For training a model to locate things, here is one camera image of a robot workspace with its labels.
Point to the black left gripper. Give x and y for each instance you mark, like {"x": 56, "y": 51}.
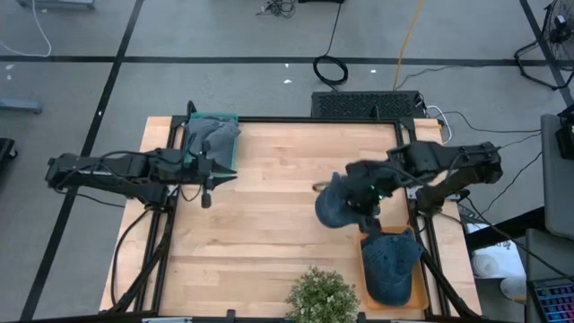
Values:
{"x": 197, "y": 170}

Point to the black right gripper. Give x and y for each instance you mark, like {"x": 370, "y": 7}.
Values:
{"x": 372, "y": 179}

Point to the blue denim baseball cap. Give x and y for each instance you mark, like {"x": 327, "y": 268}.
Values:
{"x": 332, "y": 206}
{"x": 390, "y": 269}

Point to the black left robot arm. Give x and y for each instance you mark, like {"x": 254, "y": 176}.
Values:
{"x": 112, "y": 172}

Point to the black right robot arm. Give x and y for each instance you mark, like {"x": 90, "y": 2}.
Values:
{"x": 448, "y": 157}

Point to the teal plastic bin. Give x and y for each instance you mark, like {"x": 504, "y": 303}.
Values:
{"x": 215, "y": 115}

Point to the black computer case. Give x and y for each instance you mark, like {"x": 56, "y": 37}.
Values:
{"x": 367, "y": 105}

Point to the artificial green potted plant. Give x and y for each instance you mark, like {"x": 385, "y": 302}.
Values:
{"x": 323, "y": 296}

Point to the orange plastic bin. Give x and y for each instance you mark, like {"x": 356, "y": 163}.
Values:
{"x": 417, "y": 296}

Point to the white roll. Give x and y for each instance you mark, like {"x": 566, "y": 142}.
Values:
{"x": 484, "y": 265}
{"x": 513, "y": 287}

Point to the grey chair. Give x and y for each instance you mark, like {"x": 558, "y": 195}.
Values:
{"x": 558, "y": 179}

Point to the grey furniture foot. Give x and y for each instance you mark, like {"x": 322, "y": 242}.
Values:
{"x": 20, "y": 106}
{"x": 58, "y": 3}

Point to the black floor object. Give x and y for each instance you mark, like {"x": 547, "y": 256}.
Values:
{"x": 6, "y": 148}

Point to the black device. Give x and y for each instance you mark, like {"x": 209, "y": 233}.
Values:
{"x": 566, "y": 134}

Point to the rainbow backlit keyboard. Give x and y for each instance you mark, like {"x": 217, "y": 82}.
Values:
{"x": 556, "y": 300}

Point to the black floor fan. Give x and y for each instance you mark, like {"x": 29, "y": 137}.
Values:
{"x": 556, "y": 36}

